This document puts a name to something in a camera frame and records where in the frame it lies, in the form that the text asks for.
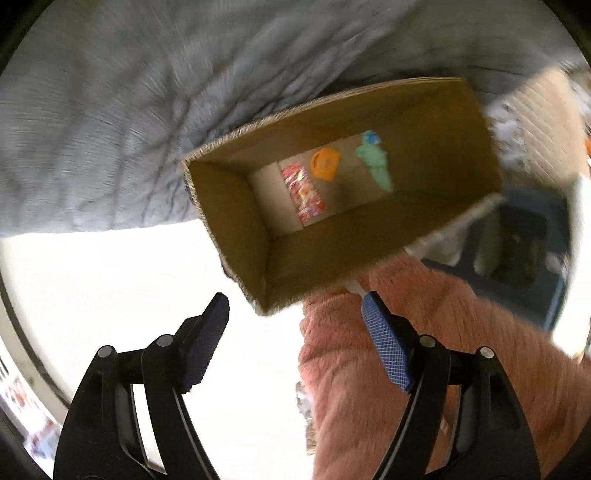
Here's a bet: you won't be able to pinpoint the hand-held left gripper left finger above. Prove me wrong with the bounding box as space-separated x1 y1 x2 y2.
53 292 230 480

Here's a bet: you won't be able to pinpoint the red printed snack wrapper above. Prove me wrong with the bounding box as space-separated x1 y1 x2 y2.
281 164 328 227

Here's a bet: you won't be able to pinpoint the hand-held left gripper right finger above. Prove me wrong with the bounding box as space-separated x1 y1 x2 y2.
361 291 542 480

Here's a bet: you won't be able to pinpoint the floral quilted slipper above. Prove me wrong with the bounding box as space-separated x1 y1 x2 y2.
295 382 320 457

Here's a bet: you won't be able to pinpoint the colourful printed packets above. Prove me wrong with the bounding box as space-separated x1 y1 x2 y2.
0 355 61 464

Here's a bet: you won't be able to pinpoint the orange plastic toy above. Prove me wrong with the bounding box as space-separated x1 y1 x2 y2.
310 147 343 183

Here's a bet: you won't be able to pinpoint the white paper roll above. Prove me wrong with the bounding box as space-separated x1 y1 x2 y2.
551 173 591 358

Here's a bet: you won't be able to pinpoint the brown cardboard box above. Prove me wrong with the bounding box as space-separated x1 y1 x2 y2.
181 76 505 317

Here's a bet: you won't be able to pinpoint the beige quilted cushion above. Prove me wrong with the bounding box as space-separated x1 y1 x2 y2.
501 69 583 185

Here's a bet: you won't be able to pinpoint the grey cloth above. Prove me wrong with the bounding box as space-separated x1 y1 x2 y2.
0 0 568 238

